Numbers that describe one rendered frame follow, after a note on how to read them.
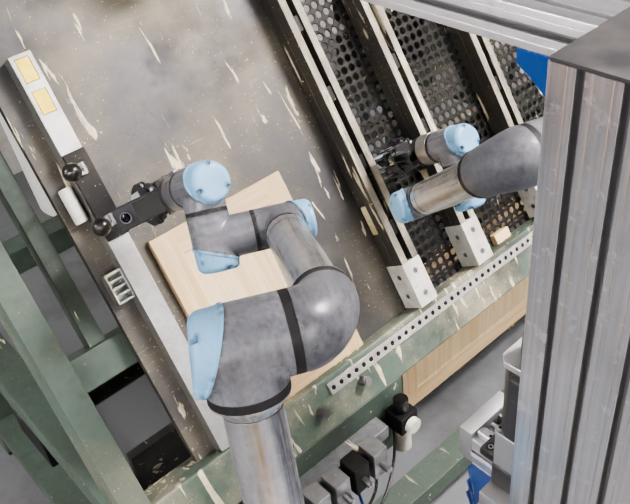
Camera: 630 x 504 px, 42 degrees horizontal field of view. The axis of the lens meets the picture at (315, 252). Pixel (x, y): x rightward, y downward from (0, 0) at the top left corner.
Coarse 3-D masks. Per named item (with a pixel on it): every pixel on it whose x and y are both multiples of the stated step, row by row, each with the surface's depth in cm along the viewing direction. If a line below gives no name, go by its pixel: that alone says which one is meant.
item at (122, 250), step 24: (24, 96) 167; (48, 120) 167; (48, 144) 170; (72, 144) 169; (120, 240) 173; (120, 264) 173; (144, 264) 176; (144, 288) 175; (144, 312) 176; (168, 312) 178; (168, 336) 177; (168, 360) 180; (192, 384) 179; (216, 432) 182
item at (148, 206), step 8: (152, 192) 152; (136, 200) 152; (144, 200) 152; (152, 200) 152; (120, 208) 152; (128, 208) 152; (136, 208) 152; (144, 208) 152; (152, 208) 152; (160, 208) 152; (120, 216) 152; (128, 216) 152; (136, 216) 152; (144, 216) 152; (152, 216) 153; (120, 224) 152; (128, 224) 152; (136, 224) 153
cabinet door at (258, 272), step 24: (240, 192) 191; (264, 192) 194; (288, 192) 198; (168, 240) 181; (168, 264) 181; (192, 264) 184; (240, 264) 190; (264, 264) 193; (192, 288) 183; (216, 288) 187; (240, 288) 190; (264, 288) 193; (336, 360) 202
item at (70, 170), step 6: (84, 162) 169; (66, 168) 157; (72, 168) 157; (78, 168) 158; (84, 168) 168; (66, 174) 157; (72, 174) 157; (78, 174) 158; (84, 174) 169; (66, 180) 159; (72, 180) 158
